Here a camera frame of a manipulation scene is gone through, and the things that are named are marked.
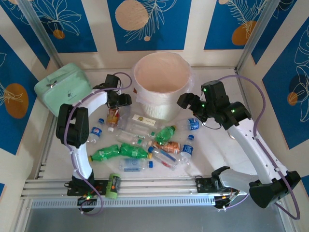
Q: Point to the clear bottle green cap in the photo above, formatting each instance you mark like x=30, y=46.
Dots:
x=135, y=133
x=129, y=140

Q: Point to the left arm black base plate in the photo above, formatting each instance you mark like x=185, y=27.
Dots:
x=102, y=193

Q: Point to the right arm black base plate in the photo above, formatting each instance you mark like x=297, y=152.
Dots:
x=204, y=184

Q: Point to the clear bottle white gold label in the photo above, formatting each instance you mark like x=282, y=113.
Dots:
x=144, y=120

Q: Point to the orange drink bottle white cap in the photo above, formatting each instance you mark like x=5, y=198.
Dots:
x=112, y=117

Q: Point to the clear bottle red blue print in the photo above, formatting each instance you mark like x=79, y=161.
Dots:
x=165, y=159

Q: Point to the aluminium front rail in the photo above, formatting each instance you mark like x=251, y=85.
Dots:
x=157, y=186

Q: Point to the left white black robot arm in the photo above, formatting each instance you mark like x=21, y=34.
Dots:
x=80, y=157

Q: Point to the clear bottle round-logo blue label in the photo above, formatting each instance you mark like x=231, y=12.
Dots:
x=96, y=133

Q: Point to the clear bottle pale blue label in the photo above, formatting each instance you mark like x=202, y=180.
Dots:
x=132, y=165

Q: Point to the green lidded canister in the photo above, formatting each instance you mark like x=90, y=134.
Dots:
x=113, y=184

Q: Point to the mint green zip pouch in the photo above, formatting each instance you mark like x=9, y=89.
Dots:
x=62, y=89

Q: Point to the white bin with liner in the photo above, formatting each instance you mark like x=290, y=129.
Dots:
x=161, y=72

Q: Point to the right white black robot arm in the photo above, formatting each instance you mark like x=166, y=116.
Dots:
x=251, y=149

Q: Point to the crushed clear plastic bottle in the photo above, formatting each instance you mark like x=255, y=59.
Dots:
x=123, y=118

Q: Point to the crushed bottle orange brown label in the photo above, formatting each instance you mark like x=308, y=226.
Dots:
x=170, y=146

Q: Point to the green bottle yellow cap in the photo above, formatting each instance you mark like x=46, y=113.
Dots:
x=105, y=154
x=134, y=151

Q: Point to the aluminium frame post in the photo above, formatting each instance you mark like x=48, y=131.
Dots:
x=40, y=31
x=258, y=31

